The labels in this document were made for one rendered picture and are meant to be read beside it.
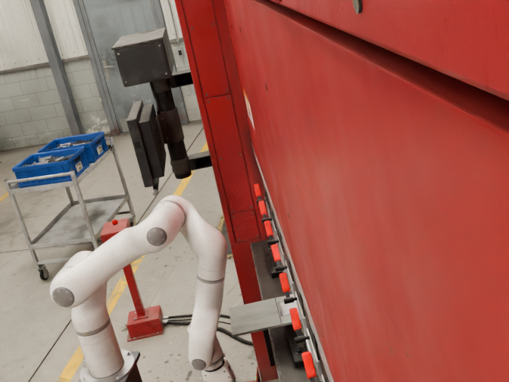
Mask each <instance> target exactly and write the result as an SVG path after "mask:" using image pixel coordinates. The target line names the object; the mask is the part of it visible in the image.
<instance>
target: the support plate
mask: <svg viewBox="0 0 509 382"><path fill-rule="evenodd" d="M284 298H286V296H281V297H276V301H275V298H273V299H267V300H263V301H260V302H253V303H249V304H245V305H239V306H236V307H232V308H229V310H230V323H231V331H232V336H233V337H237V336H241V335H244V334H248V333H254V332H258V331H262V330H268V329H272V328H275V327H282V326H286V325H289V324H292V319H291V316H290V315H284V316H280V317H281V321H282V324H281V322H280V319H279V313H278V310H277V307H276V303H277V300H278V303H281V302H284V300H283V299H284Z"/></svg>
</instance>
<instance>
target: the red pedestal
mask: <svg viewBox="0 0 509 382"><path fill-rule="evenodd" d="M128 227H131V226H130V221H129V218H124V219H120V220H113V221H110V222H107V223H105V224H104V226H103V229H102V232H101V241H102V243H105V242H106V241H108V240H109V239H110V238H111V237H113V236H115V235H116V234H117V233H119V232H120V231H122V230H124V229H126V228H128ZM123 272H124V274H125V278H126V281H127V284H128V287H129V290H130V294H131V296H132V300H133V304H134V306H135V311H131V312H129V315H128V320H127V324H126V326H127V329H128V335H127V340H126V341H127V342H130V341H134V340H140V339H144V338H148V337H154V336H157V335H162V334H163V333H164V326H163V324H162V318H163V313H162V310H161V306H160V305H156V306H152V307H148V308H144V306H143V304H142V299H141V296H140V293H139V289H138V287H137V283H136V279H135V276H134V273H133V269H132V266H131V264H128V265H127V266H126V267H124V268H123Z"/></svg>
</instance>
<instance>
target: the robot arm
mask: <svg viewBox="0 0 509 382"><path fill-rule="evenodd" d="M179 231H180V232H181V233H182V234H183V236H184V237H185V239H186V241H187V243H188V244H189V245H190V247H191V248H192V250H193V251H194V252H195V254H196V255H197V256H198V261H197V273H196V284H195V305H194V310H193V313H192V321H191V324H190V325H189V326H188V328H187V331H188V334H189V352H188V357H189V364H190V365H191V367H192V368H193V369H195V370H196V371H201V372H202V376H203V380H204V382H236V381H235V379H236V376H235V374H234V372H233V370H232V368H231V366H230V364H229V362H228V361H227V360H226V359H225V358H224V357H226V354H225V353H223V351H222V349H221V347H220V343H219V340H218V338H217V335H216V332H217V325H218V321H219V317H220V311H221V307H222V302H223V290H224V282H225V274H226V259H227V242H226V238H225V236H224V235H223V234H222V233H221V232H220V231H219V230H218V229H216V228H215V227H213V226H212V225H210V224H209V223H208V222H207V221H206V220H205V219H204V218H203V217H202V216H201V215H200V214H199V213H198V211H197V210H196V208H195V207H194V205H193V204H192V203H191V202H189V201H188V200H186V199H184V198H183V197H180V196H175V195H170V196H165V197H164V198H163V199H162V200H161V201H160V202H159V203H158V204H157V205H156V206H155V208H154V210H153V211H152V213H151V214H150V215H149V216H148V217H147V218H146V219H145V220H144V221H143V222H142V223H140V224H138V225H136V226H135V227H128V228H126V229H124V230H122V231H120V232H119V233H117V234H116V235H115V236H113V237H111V238H110V239H109V240H108V241H106V242H105V243H103V244H102V245H101V246H99V247H98V248H97V249H96V250H95V251H93V252H90V251H82V252H78V253H77V254H75V255H74V256H73V257H71V258H70V260H69V261H68V262H67V263H66V264H65V266H64V267H63V268H62V269H61V270H60V271H59V272H58V274H57V275H56V276H55V278H54V279H53V281H52V283H51V286H50V296H51V298H52V300H53V302H54V303H55V304H56V305H58V306H60V307H62V308H72V310H71V321H72V324H73V328H74V330H75V333H76V336H77V339H78V341H79V344H80V348H81V350H82V352H83V356H84V358H85V360H84V361H83V366H84V367H83V368H82V370H81V372H80V380H81V381H82V382H118V381H120V380H122V379H124V378H125V377H126V376H127V375H128V374H129V373H130V372H131V371H132V369H133V367H134V364H135V359H134V356H133V354H132V353H131V352H129V351H126V350H123V349H120V347H119V344H118V341H117V337H116V334H115V332H114V328H113V326H112V323H111V319H110V316H109V314H108V310H107V307H106V295H107V281H108V280H109V279H110V278H112V277H113V276H114V275H115V274H116V273H117V272H118V271H120V270H121V269H122V268H124V267H126V266H127V265H128V264H130V263H131V262H133V261H135V260H136V259H138V258H139V257H141V256H143V255H147V254H151V253H156V252H159V251H161V250H162V249H164V248H165V247H167V246H168V245H170V244H171V243H172V242H173V241H174V239H175V238H176V236H177V234H178V233H179Z"/></svg>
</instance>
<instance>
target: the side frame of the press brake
mask: <svg viewBox="0 0 509 382"><path fill-rule="evenodd" d="M174 1H175V5H176V11H177V14H178V18H179V22H180V28H181V31H182V35H183V41H184V45H185V48H186V54H187V58H188V61H189V67H190V71H191V75H192V81H193V84H194V87H195V94H196V98H197V101H198V107H199V111H200V114H201V120H202V123H203V127H204V131H205V137H206V140H207V144H208V150H209V154H210V157H211V163H212V167H213V171H214V176H215V180H216V184H217V190H218V193H219V197H220V203H221V207H222V210H223V216H224V220H225V224H226V230H227V233H228V237H229V241H230V247H231V250H232V254H233V260H234V263H235V267H236V273H237V277H238V280H239V286H240V290H241V294H242V299H243V303H244V305H245V304H249V303H253V302H260V301H262V298H261V292H260V288H259V285H258V278H257V274H256V270H255V264H254V260H253V256H252V252H251V246H250V243H255V242H259V241H263V240H269V237H267V231H266V228H265V225H264V223H262V221H261V219H263V216H262V215H261V210H260V207H259V204H257V202H256V201H257V200H258V198H257V197H256V194H255V188H254V185H255V184H256V183H257V184H259V188H260V191H261V199H263V200H264V199H265V194H264V187H263V183H262V177H261V173H260V171H259V168H258V164H257V162H256V159H255V155H254V151H253V148H252V144H251V136H250V132H249V128H248V121H247V117H246V113H245V106H244V102H243V97H242V90H241V86H240V82H239V75H238V71H237V67H236V60H235V56H234V52H233V45H232V41H231V37H230V30H229V26H228V22H227V18H226V11H225V7H224V3H223V0H174ZM251 339H252V342H253V346H254V352H255V355H256V359H257V363H258V369H259V372H260V376H261V382H265V381H268V380H274V379H278V374H277V370H276V366H275V365H274V366H272V367H271V366H270V360H269V356H268V353H267V347H266V343H265V339H264V332H263V331H258V332H254V333H251Z"/></svg>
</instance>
